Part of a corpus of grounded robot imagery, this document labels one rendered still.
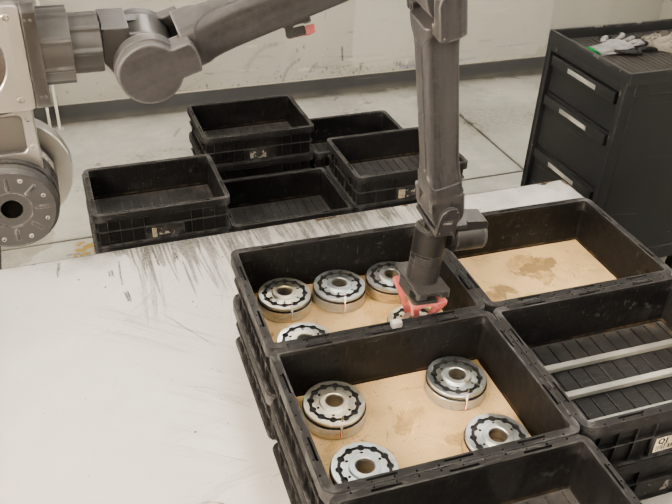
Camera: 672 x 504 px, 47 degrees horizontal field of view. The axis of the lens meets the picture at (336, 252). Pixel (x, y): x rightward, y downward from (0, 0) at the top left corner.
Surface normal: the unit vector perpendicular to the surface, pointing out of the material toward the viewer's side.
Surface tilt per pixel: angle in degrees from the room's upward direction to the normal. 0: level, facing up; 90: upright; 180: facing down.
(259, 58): 90
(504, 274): 0
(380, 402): 0
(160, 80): 98
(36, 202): 90
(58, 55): 90
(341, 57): 90
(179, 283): 0
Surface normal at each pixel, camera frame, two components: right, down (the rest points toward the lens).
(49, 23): 0.22, -0.39
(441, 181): 0.25, 0.49
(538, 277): 0.04, -0.83
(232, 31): 0.41, 0.65
